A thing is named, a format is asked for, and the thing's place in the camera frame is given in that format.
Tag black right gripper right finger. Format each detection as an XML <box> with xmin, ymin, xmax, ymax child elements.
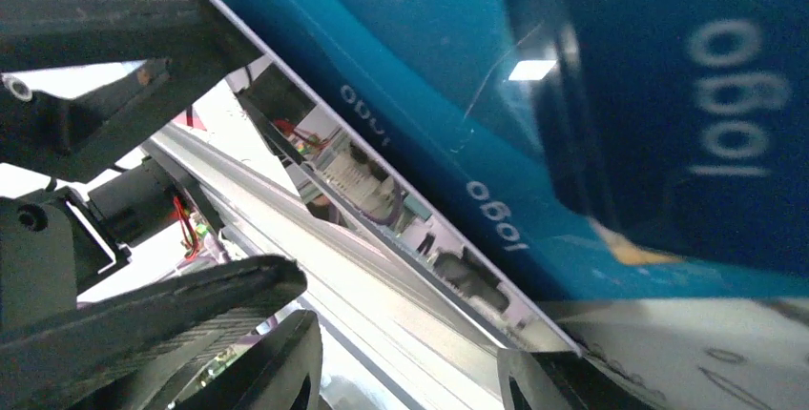
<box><xmin>497</xmin><ymin>349</ymin><xmax>650</xmax><ymax>410</ymax></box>

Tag blue card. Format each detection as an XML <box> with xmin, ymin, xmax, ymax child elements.
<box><xmin>176</xmin><ymin>0</ymin><xmax>809</xmax><ymax>358</ymax></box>

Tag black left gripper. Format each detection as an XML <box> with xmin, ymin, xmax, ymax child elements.
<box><xmin>1</xmin><ymin>0</ymin><xmax>259</xmax><ymax>292</ymax></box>

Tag floral patterned table mat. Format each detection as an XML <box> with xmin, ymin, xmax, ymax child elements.
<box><xmin>541</xmin><ymin>298</ymin><xmax>808</xmax><ymax>409</ymax></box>

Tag aluminium rail frame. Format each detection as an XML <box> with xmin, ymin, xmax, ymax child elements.
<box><xmin>143</xmin><ymin>124</ymin><xmax>510</xmax><ymax>409</ymax></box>

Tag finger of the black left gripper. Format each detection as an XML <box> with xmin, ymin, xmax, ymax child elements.
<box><xmin>1</xmin><ymin>256</ymin><xmax>307</xmax><ymax>409</ymax></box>

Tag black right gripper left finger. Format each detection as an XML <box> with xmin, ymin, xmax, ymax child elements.
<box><xmin>177</xmin><ymin>310</ymin><xmax>322</xmax><ymax>410</ymax></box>

